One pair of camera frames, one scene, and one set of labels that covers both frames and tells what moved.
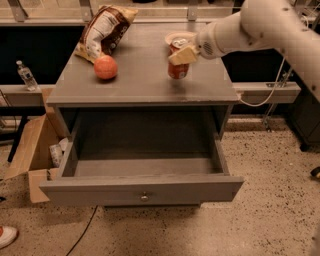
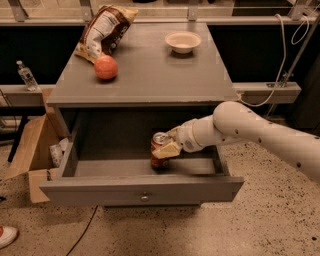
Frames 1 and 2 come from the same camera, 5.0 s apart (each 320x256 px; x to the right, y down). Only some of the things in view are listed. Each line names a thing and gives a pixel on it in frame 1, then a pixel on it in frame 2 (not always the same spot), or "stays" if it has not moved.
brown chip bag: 104,28 stays
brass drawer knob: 144,198 stays
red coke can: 177,71 to 158,163
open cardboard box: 34,159 stays
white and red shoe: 7,235 stays
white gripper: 207,42 to 185,136
